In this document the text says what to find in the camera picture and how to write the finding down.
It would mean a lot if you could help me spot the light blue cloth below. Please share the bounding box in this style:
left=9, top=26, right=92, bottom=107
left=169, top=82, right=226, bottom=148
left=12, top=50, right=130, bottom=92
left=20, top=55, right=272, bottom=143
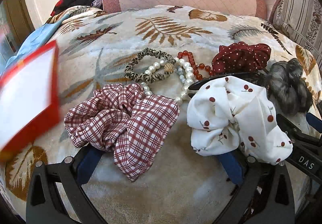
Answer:
left=5, top=22, right=61, bottom=70

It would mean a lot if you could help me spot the red rimmed white tray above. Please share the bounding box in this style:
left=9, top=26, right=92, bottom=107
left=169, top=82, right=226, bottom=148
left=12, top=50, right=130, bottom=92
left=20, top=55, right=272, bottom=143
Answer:
left=1, top=41, right=60, bottom=162

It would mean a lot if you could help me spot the dark red polka dot scrunchie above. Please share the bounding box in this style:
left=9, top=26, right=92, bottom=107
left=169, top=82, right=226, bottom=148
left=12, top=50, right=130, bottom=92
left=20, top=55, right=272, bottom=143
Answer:
left=212, top=41, right=271, bottom=74

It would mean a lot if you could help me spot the frosted glass door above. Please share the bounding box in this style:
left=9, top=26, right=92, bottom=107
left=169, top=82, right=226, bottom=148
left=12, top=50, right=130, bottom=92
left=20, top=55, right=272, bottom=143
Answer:
left=1, top=0, right=34, bottom=71

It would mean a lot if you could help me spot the grey black sheer scrunchie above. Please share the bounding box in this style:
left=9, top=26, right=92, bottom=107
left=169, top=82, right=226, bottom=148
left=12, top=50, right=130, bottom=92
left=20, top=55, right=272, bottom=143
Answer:
left=265, top=58, right=313, bottom=116

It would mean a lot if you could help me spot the red white plaid scrunchie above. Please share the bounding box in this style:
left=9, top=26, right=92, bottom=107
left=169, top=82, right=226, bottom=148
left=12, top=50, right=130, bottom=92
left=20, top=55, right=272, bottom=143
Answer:
left=64, top=83, right=180, bottom=182

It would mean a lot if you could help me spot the red bead bracelet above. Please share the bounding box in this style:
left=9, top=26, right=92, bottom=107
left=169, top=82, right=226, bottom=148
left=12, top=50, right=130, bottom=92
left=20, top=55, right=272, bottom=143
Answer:
left=177, top=50, right=215, bottom=81

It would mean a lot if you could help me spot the white cherry print scrunchie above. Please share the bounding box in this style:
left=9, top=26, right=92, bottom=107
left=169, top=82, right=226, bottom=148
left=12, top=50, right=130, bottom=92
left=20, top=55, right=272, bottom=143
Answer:
left=187, top=76, right=293, bottom=165

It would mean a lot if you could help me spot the leaf pattern plush blanket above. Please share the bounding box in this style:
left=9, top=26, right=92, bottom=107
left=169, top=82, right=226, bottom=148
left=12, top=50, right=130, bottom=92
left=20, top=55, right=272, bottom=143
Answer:
left=1, top=6, right=321, bottom=223

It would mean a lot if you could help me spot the large white pearl bracelet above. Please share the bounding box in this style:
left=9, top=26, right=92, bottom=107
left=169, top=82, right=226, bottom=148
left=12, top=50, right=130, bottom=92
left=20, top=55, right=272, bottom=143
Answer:
left=140, top=57, right=197, bottom=106

